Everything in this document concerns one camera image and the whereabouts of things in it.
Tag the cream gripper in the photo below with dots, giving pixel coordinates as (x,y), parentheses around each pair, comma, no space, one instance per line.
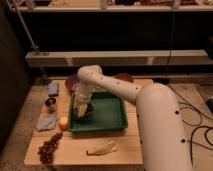
(81,101)

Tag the green plastic tray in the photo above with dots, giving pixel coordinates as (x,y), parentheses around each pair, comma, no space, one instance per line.
(108,114)

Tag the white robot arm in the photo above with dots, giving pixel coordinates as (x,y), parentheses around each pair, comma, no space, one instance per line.
(164,146)

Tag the purple bowl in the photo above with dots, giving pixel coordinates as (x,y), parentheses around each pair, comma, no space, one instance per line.
(71,83)

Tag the small metal cup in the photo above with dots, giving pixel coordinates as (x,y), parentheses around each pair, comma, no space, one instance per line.
(50,103)

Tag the red yellow apple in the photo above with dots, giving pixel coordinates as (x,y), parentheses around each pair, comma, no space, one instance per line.
(63,123)

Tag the grey blue cloth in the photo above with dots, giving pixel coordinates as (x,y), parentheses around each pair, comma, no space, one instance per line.
(47,122)

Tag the red plate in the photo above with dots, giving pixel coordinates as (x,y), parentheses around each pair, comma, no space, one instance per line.
(124,77)

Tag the yellow banana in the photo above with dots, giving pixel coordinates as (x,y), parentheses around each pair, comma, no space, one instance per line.
(102,149)

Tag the bunch of red grapes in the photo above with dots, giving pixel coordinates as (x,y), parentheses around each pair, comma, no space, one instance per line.
(46,151)

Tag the metal stand pole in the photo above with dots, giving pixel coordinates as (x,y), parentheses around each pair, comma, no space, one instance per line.
(34,47)

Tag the wooden shelf beam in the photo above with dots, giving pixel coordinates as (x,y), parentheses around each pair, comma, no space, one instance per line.
(119,58)

